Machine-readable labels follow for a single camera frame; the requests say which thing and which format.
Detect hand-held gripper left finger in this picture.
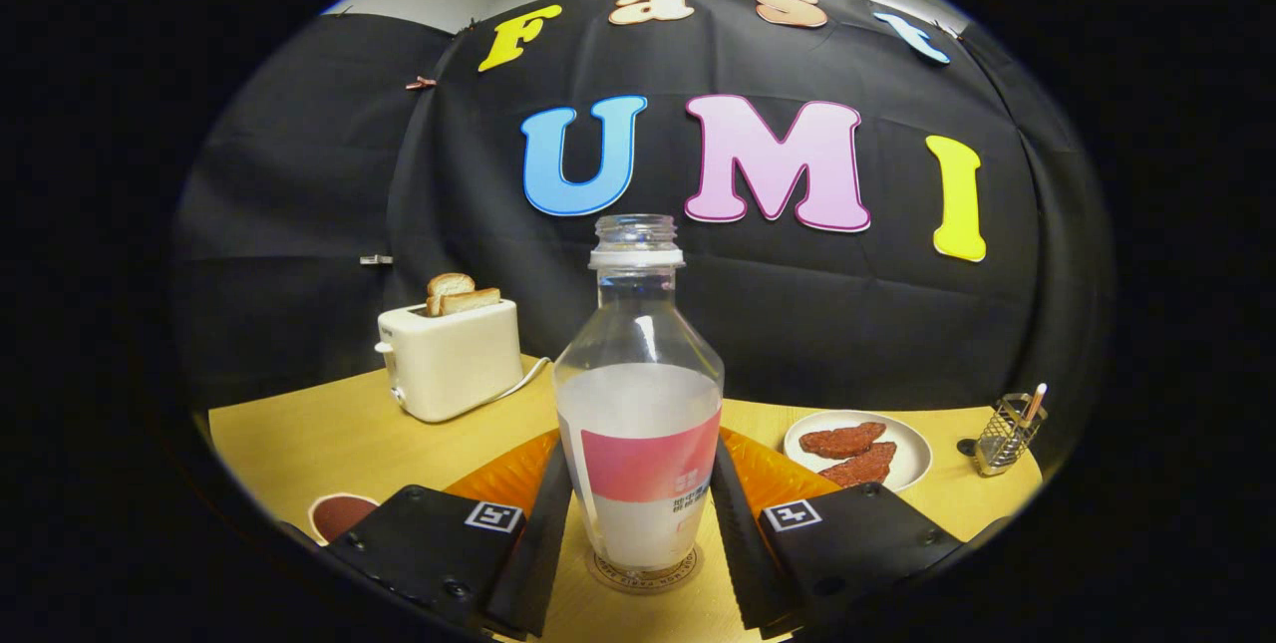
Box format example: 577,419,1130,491
324,429,571,639

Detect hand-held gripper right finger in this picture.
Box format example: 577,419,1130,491
710,427,966,639

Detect round cork coaster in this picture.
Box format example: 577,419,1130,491
585,543,704,595

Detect clear juice bottle red label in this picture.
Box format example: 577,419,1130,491
553,214,726,572

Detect cream cup with wooden handle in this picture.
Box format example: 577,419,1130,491
307,492,382,544

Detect red meat patty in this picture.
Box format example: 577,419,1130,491
817,442,898,488
798,422,887,460

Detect white plate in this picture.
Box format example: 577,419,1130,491
784,410,933,493

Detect cream toaster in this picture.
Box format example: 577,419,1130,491
375,299,524,424

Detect wooden table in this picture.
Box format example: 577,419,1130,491
207,356,1045,643

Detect toast slice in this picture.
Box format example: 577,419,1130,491
427,273,477,317
440,288,502,316

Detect toaster cable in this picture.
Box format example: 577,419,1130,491
493,356,552,405

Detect metal wire holder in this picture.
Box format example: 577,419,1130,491
974,392,1049,478

